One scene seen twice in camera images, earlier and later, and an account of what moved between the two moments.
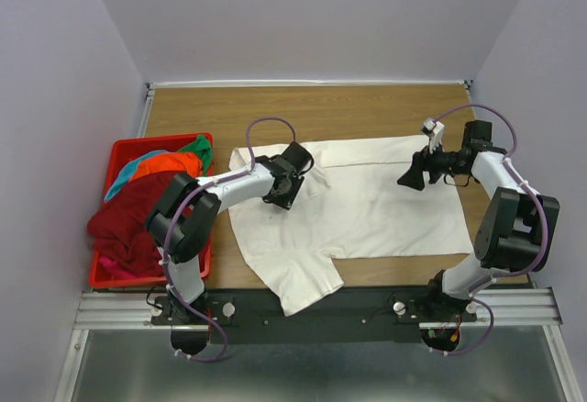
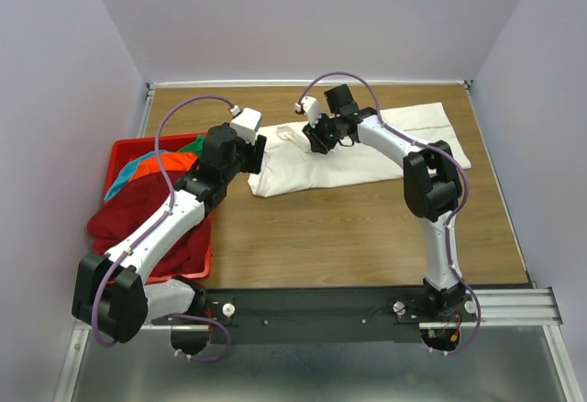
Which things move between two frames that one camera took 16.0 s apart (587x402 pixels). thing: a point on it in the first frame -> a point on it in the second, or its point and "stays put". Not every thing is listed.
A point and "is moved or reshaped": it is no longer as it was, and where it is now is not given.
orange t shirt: (169, 161) stays put
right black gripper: (422, 161) -> (317, 145)
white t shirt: (351, 206) is moved or reshaped
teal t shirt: (125, 174) stays put
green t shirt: (201, 147) stays put
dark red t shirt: (119, 232) stays put
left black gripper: (288, 201) -> (255, 158)
